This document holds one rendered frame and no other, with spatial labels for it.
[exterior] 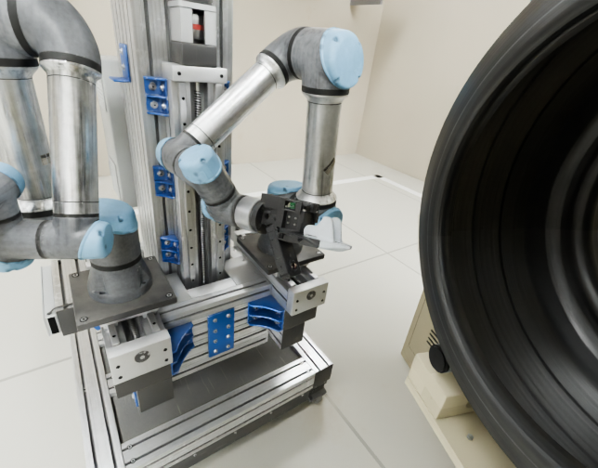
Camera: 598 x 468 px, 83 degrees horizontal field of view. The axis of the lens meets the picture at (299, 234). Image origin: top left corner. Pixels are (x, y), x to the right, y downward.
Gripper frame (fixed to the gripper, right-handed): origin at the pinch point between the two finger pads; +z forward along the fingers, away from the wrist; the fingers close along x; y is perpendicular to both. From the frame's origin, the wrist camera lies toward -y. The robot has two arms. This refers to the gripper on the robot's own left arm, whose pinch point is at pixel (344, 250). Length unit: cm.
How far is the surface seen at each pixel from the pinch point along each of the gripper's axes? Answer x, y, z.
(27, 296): 19, -75, -182
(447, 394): 0.1, -17.6, 22.1
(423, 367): 3.1, -16.3, 17.6
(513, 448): -13.1, -13.9, 30.0
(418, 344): 106, -51, 1
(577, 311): 15.7, -1.9, 36.8
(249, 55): 229, 141, -254
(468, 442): 1.5, -24.2, 26.6
